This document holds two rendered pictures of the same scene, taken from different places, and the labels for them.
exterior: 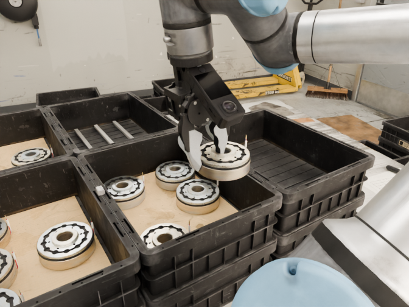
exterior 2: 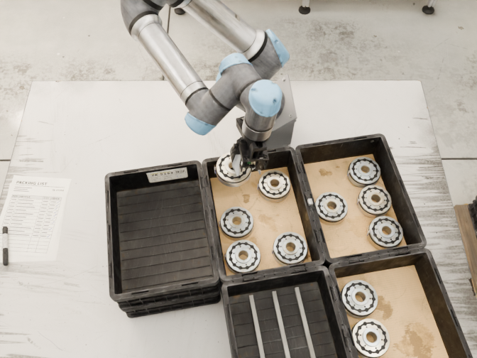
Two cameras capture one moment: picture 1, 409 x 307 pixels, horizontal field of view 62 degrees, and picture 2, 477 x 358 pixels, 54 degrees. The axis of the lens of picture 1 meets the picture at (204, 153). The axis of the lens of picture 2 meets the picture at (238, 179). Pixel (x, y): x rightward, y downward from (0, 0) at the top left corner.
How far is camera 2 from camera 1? 1.52 m
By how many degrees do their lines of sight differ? 90
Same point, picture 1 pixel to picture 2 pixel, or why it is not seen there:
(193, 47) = not seen: hidden behind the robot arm
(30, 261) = (351, 209)
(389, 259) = (258, 30)
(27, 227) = (358, 241)
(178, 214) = (255, 217)
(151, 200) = (270, 239)
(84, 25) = not seen: outside the picture
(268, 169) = (160, 244)
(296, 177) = (146, 225)
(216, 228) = not seen: hidden behind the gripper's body
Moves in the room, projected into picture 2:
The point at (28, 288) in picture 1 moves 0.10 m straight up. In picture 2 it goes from (348, 190) to (355, 175)
